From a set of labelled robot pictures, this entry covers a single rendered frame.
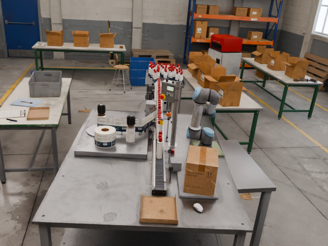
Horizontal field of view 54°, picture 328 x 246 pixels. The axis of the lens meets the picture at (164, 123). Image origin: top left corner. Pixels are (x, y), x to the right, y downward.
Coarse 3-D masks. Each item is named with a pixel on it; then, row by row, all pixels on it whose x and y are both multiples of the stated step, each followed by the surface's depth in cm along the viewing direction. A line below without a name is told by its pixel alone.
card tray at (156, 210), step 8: (144, 200) 241; (152, 200) 242; (160, 200) 243; (168, 200) 243; (176, 200) 238; (144, 208) 232; (152, 208) 233; (160, 208) 234; (168, 208) 234; (176, 208) 231; (144, 216) 225; (152, 216) 225; (160, 216) 226; (168, 216) 226; (176, 216) 227
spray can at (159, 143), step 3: (159, 138) 283; (162, 138) 284; (159, 141) 284; (159, 144) 284; (162, 144) 285; (159, 147) 286; (162, 147) 287; (159, 150) 287; (162, 150) 288; (159, 153) 288; (156, 156) 292; (159, 156) 289
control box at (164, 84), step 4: (164, 80) 314; (168, 80) 315; (164, 84) 309; (168, 84) 306; (172, 84) 304; (180, 84) 308; (164, 88) 310; (180, 88) 311; (164, 92) 311; (172, 92) 306; (164, 96) 313; (168, 96) 310; (164, 100) 314; (168, 100) 312; (172, 100) 309
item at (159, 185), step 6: (156, 144) 316; (162, 156) 296; (156, 162) 285; (162, 162) 286; (156, 168) 275; (162, 168) 276; (156, 174) 267; (162, 174) 267; (156, 180) 259; (162, 180) 259; (156, 186) 251; (162, 186) 251
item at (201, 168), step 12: (192, 156) 250; (204, 156) 251; (216, 156) 253; (192, 168) 242; (204, 168) 240; (216, 168) 239; (192, 180) 246; (204, 180) 244; (192, 192) 250; (204, 192) 248
